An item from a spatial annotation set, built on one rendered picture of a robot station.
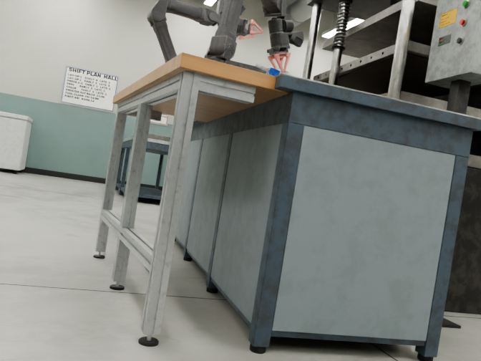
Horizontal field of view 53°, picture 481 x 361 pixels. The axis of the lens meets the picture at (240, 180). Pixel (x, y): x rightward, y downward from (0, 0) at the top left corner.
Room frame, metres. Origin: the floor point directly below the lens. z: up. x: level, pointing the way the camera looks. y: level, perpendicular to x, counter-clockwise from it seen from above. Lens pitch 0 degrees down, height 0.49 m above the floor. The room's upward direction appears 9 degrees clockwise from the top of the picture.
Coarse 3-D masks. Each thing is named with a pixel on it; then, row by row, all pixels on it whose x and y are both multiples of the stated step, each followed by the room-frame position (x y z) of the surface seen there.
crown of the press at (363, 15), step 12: (312, 0) 3.37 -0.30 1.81; (324, 0) 3.33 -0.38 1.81; (336, 0) 3.30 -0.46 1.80; (360, 0) 3.23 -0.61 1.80; (372, 0) 3.20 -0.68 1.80; (384, 0) 3.17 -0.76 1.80; (396, 0) 2.90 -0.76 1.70; (336, 12) 3.52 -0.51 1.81; (360, 12) 3.45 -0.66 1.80; (372, 12) 3.41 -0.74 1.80
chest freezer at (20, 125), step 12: (0, 120) 7.42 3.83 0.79; (12, 120) 7.48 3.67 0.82; (24, 120) 7.54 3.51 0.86; (0, 132) 7.43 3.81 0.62; (12, 132) 7.49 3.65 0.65; (24, 132) 7.54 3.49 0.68; (0, 144) 7.44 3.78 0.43; (12, 144) 7.49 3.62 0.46; (24, 144) 7.69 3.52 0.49; (0, 156) 7.45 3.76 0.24; (12, 156) 7.50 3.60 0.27; (24, 156) 7.94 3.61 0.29; (12, 168) 7.51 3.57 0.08
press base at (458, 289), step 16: (480, 176) 2.37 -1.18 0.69; (464, 192) 2.35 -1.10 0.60; (480, 192) 2.38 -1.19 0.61; (464, 208) 2.36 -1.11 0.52; (480, 208) 2.38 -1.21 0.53; (464, 224) 2.36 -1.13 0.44; (480, 224) 2.39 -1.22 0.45; (464, 240) 2.36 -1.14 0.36; (480, 240) 2.39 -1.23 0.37; (464, 256) 2.37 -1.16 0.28; (480, 256) 2.40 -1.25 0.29; (464, 272) 2.37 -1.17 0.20; (480, 272) 2.40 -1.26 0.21; (448, 288) 2.35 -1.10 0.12; (464, 288) 2.38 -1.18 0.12; (480, 288) 2.40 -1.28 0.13; (448, 304) 2.36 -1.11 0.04; (464, 304) 2.38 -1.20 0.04; (480, 304) 2.41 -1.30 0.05
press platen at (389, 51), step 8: (392, 48) 2.45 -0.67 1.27; (408, 48) 2.35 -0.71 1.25; (416, 48) 2.36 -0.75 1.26; (424, 48) 2.37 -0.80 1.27; (368, 56) 2.69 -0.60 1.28; (376, 56) 2.59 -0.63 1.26; (384, 56) 2.52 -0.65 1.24; (392, 56) 2.48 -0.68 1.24; (424, 56) 2.40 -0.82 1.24; (344, 64) 2.95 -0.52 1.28; (352, 64) 2.85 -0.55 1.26; (360, 64) 2.76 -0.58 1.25; (368, 64) 2.71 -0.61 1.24; (328, 72) 3.17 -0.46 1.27; (344, 72) 2.97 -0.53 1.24; (320, 80) 3.29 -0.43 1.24
